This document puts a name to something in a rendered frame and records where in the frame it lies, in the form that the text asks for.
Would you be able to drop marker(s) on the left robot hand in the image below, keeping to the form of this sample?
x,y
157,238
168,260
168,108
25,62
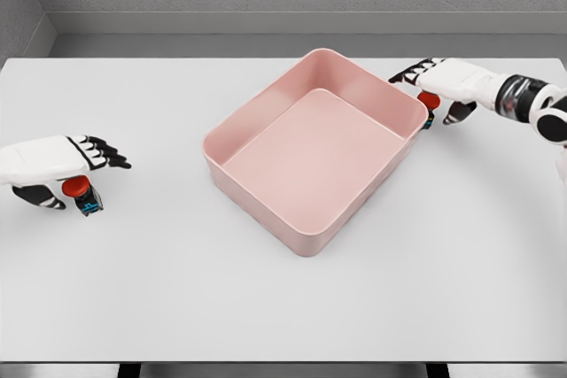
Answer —
x,y
48,159

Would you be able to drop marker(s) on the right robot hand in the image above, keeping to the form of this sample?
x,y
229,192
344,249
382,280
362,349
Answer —
x,y
447,79

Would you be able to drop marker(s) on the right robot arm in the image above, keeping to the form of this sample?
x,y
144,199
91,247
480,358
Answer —
x,y
527,101

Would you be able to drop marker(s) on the pink rectangular basket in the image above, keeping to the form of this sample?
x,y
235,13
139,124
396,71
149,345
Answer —
x,y
310,152

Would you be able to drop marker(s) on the red-button industrial switch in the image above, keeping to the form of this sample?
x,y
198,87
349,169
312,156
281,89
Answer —
x,y
429,103
84,195

